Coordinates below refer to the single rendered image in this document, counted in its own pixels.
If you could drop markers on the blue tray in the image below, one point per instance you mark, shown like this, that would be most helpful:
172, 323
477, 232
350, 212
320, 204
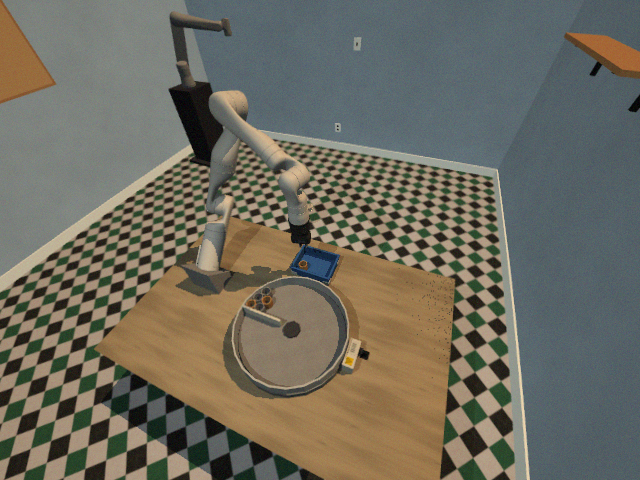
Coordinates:
321, 264

